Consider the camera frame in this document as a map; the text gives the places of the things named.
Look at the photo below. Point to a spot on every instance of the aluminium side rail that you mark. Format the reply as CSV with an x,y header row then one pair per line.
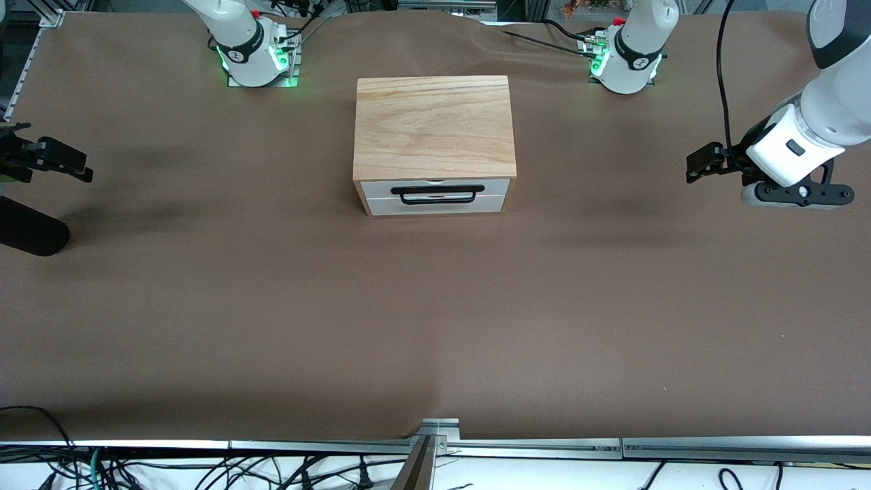
x,y
37,54

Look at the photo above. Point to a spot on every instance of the grey metal equipment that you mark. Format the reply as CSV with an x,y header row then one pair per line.
x,y
442,5

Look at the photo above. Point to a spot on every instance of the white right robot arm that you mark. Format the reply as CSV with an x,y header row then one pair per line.
x,y
235,34

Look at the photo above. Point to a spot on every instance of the aluminium post with bracket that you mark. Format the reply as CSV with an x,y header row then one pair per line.
x,y
418,469

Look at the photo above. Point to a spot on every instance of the brown table cloth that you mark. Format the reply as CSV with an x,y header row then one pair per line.
x,y
204,306

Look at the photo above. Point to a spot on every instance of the orange object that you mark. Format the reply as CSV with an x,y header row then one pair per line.
x,y
585,7

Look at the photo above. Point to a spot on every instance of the aluminium table edge rail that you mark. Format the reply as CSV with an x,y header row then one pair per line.
x,y
544,449
306,447
748,450
136,444

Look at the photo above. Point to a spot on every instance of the wooden drawer cabinet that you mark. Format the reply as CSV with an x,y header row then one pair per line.
x,y
435,129

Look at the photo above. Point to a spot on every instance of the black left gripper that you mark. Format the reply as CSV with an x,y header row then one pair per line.
x,y
735,158

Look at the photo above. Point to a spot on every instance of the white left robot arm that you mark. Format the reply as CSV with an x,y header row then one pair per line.
x,y
837,102

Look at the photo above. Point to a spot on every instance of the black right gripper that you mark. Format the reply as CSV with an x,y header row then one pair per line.
x,y
15,156

